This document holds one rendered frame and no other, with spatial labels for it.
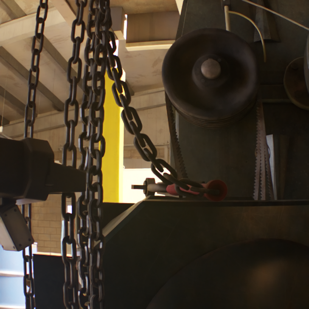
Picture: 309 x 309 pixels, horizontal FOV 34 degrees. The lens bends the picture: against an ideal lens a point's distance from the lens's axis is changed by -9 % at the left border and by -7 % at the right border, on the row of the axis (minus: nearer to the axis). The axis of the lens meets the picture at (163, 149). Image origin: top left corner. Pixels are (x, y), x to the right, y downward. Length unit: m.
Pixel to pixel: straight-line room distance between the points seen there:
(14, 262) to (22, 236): 3.60
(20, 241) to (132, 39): 2.36
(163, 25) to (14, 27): 7.54
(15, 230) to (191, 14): 1.38
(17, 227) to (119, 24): 2.29
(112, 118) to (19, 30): 7.61
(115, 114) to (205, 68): 1.13
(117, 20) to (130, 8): 0.11
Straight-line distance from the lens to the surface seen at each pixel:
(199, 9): 1.79
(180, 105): 1.50
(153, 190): 0.88
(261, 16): 1.76
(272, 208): 0.70
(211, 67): 1.51
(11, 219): 0.49
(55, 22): 9.82
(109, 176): 2.52
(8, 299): 4.09
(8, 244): 0.51
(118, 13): 2.77
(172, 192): 0.70
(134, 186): 0.92
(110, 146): 2.54
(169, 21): 2.81
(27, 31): 9.99
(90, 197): 0.59
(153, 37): 2.78
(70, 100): 0.56
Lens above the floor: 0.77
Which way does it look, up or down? 12 degrees up
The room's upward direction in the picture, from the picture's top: straight up
